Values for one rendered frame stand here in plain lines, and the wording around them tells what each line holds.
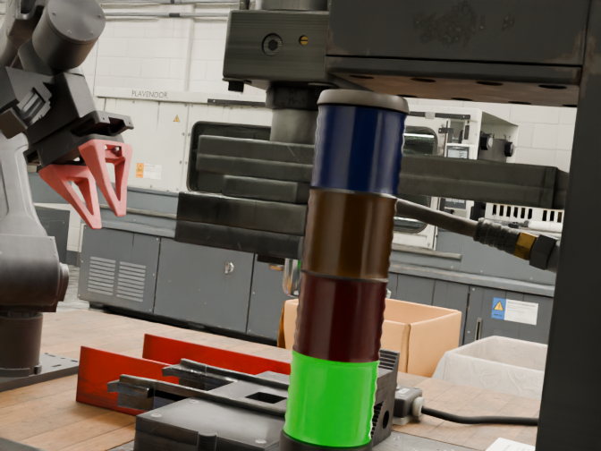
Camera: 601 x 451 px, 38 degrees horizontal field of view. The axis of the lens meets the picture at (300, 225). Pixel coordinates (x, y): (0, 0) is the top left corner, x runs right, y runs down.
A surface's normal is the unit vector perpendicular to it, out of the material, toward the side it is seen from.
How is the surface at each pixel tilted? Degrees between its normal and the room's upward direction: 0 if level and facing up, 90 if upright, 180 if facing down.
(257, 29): 90
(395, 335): 90
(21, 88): 60
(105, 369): 90
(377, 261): 76
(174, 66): 90
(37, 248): 37
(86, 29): 65
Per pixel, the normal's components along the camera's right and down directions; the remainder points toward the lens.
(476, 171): -0.42, 0.00
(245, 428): 0.11, -0.99
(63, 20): 0.50, -0.33
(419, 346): 0.84, 0.07
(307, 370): -0.64, -0.28
